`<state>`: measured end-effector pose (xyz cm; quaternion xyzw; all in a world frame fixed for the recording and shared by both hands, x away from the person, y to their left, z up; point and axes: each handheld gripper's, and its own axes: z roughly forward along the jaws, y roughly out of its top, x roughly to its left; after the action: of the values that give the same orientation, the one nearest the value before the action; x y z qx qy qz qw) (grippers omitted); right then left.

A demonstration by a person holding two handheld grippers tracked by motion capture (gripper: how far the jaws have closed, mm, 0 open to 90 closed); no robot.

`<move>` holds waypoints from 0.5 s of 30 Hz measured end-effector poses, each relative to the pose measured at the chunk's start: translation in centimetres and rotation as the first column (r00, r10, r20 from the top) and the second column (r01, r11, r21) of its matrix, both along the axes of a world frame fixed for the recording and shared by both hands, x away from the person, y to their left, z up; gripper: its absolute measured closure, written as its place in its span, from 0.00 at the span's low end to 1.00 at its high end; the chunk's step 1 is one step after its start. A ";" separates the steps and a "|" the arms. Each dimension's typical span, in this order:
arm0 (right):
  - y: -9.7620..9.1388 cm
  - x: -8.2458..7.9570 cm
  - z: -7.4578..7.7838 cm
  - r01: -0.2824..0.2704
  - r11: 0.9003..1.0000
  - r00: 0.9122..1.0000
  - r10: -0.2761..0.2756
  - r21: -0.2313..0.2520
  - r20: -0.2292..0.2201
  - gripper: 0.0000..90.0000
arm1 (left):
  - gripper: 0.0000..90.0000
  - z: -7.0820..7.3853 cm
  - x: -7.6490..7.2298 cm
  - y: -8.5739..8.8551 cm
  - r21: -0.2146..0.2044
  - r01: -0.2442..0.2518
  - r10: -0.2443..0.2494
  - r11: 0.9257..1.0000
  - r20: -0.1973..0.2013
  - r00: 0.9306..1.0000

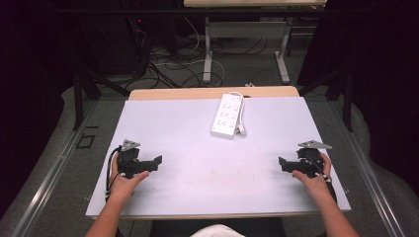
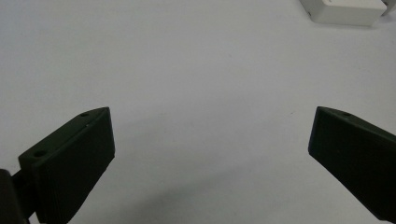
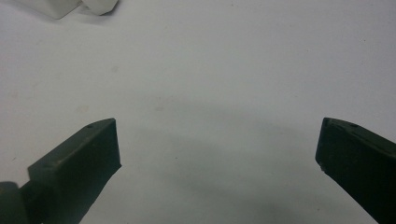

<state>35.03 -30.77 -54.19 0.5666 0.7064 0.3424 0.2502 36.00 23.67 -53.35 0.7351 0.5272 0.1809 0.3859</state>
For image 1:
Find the white metal frame desk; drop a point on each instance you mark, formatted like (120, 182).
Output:
(247, 29)

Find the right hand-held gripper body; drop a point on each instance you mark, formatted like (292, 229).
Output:
(309, 161)

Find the person's left hand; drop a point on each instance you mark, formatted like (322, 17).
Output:
(124, 186)

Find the aluminium floor rail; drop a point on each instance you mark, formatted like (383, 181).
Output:
(49, 177)
(372, 184)

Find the white power strip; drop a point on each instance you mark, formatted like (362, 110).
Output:
(225, 116)

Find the person's dark trousers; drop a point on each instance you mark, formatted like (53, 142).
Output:
(263, 227)

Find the person's white shirt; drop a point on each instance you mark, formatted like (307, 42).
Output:
(218, 231)

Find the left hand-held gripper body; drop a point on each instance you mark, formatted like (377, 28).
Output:
(127, 157)

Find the black metal stand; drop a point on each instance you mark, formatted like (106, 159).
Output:
(79, 95)
(346, 95)

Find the white table cover sheet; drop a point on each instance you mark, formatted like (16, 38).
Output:
(204, 171)

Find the person's right hand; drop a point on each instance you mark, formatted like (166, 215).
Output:
(315, 185)

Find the dark computer tower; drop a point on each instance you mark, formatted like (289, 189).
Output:
(115, 42)

